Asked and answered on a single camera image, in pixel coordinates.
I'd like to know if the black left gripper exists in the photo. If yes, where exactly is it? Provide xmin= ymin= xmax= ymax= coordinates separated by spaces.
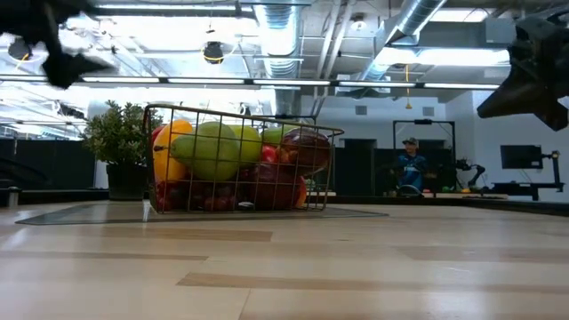
xmin=0 ymin=0 xmax=115 ymax=89

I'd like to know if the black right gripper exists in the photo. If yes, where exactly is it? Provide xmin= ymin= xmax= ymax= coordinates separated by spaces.
xmin=477 ymin=8 xmax=569 ymax=132

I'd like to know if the yellow mango with orange blush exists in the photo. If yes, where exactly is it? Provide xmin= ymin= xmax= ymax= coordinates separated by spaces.
xmin=152 ymin=118 xmax=196 ymax=183

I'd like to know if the copper wire basket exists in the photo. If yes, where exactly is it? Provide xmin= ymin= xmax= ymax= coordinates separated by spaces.
xmin=142 ymin=102 xmax=346 ymax=215

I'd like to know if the purple grape bunch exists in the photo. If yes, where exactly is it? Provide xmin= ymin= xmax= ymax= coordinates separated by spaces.
xmin=153 ymin=180 xmax=244 ymax=213

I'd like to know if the bright red round fruit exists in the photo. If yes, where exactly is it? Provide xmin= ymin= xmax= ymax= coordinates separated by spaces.
xmin=260 ymin=144 xmax=280 ymax=165

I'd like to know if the dark red bell pepper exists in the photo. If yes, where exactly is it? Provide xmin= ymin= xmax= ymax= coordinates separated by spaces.
xmin=280 ymin=127 xmax=333 ymax=177

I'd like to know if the dark red apple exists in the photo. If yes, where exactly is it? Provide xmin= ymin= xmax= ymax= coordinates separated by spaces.
xmin=248 ymin=163 xmax=300 ymax=212

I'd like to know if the black ceiling dome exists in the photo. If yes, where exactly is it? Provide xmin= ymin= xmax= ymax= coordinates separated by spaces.
xmin=203 ymin=40 xmax=225 ymax=66
xmin=7 ymin=37 xmax=35 ymax=61

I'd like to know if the black background table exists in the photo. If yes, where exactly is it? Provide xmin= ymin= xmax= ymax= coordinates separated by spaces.
xmin=491 ymin=180 xmax=566 ymax=202

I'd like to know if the small potted green plant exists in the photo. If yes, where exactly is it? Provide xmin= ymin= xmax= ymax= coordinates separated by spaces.
xmin=81 ymin=100 xmax=164 ymax=202

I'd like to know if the black room divider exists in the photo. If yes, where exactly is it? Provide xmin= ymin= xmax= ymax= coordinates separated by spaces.
xmin=0 ymin=137 xmax=97 ymax=192

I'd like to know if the wooden background table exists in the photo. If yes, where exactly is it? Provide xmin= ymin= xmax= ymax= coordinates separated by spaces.
xmin=386 ymin=189 xmax=510 ymax=200

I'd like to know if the long ceiling light strip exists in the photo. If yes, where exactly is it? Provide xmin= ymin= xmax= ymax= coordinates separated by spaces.
xmin=0 ymin=75 xmax=501 ymax=92

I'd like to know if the person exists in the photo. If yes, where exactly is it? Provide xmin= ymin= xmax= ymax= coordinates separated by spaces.
xmin=389 ymin=136 xmax=431 ymax=197

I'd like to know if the translucent grey-edged baking mat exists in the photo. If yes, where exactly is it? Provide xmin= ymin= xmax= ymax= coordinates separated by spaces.
xmin=14 ymin=202 xmax=390 ymax=226

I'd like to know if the black wall monitor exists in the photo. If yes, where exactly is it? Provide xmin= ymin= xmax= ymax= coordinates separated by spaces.
xmin=500 ymin=144 xmax=544 ymax=171

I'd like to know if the black monitor mount post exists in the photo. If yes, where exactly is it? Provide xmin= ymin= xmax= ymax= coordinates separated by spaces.
xmin=540 ymin=149 xmax=562 ymax=188

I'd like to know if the black rectangular frame stand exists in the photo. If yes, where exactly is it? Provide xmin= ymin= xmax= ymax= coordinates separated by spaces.
xmin=392 ymin=118 xmax=457 ymax=196

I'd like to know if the yellow hanging cord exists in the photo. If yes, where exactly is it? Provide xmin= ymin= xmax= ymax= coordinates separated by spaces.
xmin=403 ymin=64 xmax=413 ymax=111

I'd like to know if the slanted silver ceiling duct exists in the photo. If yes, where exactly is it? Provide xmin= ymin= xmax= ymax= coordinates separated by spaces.
xmin=357 ymin=0 xmax=448 ymax=84

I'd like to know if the vertical silver duct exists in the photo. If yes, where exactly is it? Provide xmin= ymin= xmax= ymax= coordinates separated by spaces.
xmin=253 ymin=3 xmax=304 ymax=117

